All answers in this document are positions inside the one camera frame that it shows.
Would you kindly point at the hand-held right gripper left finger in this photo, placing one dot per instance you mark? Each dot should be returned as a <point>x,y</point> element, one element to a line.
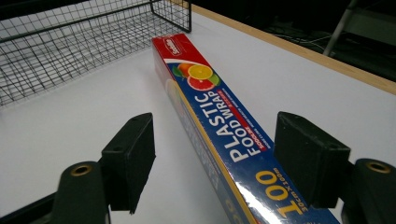
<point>130,161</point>

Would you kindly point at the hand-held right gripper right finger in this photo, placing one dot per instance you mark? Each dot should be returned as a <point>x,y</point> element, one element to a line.
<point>311,158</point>

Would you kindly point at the blue and red food wrap box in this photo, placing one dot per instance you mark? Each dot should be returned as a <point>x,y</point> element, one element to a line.
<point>218,124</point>

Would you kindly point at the grey metal stand leg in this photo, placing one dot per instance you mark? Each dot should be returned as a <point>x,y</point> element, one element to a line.
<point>339,28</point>

